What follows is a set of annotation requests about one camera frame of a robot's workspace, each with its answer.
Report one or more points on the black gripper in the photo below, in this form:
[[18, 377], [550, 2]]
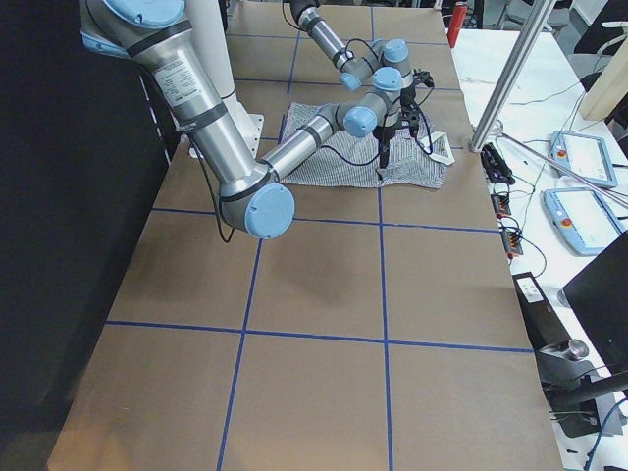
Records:
[[406, 99]]

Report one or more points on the blue white striped polo shirt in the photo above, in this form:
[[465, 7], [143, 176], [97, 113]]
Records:
[[346, 160]]

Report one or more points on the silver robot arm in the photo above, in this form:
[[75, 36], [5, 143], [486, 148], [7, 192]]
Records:
[[350, 46], [182, 45]]

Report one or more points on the red bottle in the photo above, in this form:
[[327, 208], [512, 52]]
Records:
[[456, 22]]

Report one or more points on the orange black connector module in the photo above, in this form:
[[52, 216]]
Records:
[[510, 231]]

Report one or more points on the far teach pendant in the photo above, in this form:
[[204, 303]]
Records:
[[584, 155]]

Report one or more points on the teach pendant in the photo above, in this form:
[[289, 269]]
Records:
[[584, 155], [582, 218]]

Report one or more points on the near teach pendant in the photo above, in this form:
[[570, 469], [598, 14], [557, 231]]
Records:
[[582, 218]]

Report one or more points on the wooden beam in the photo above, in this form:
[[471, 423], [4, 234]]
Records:
[[609, 89]]

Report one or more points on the black box with label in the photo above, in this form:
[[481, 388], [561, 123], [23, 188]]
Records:
[[542, 323]]

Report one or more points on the black monitor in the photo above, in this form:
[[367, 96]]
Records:
[[598, 297]]

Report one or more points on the metal cylinder clamp stand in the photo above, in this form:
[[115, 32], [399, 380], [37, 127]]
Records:
[[579, 396]]

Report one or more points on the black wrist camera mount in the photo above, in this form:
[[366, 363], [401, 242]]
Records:
[[423, 78]]

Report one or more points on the aluminium frame post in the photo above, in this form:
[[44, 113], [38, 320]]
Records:
[[515, 62]]

